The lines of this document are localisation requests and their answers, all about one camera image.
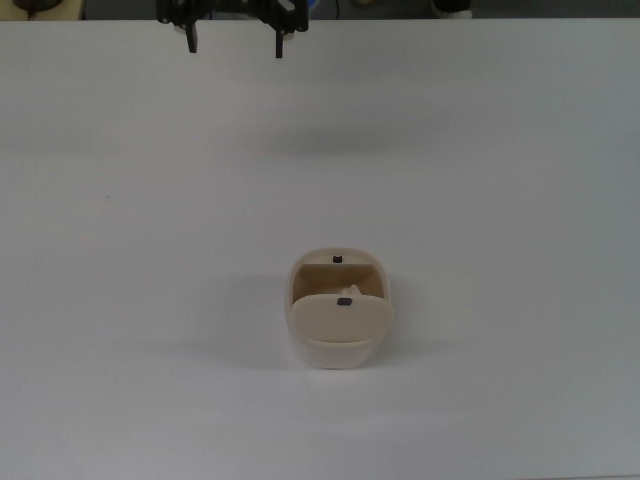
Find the small cream bin with lid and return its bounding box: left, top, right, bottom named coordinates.
left=283, top=246, right=396, bottom=372

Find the beige board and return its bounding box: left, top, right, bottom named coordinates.
left=0, top=0, right=85, bottom=22

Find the white object behind table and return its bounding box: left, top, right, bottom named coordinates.
left=431, top=0, right=474, bottom=19

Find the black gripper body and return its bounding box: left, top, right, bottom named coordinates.
left=199, top=0, right=261, bottom=14

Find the black round object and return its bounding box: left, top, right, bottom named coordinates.
left=11, top=0, right=62, bottom=13

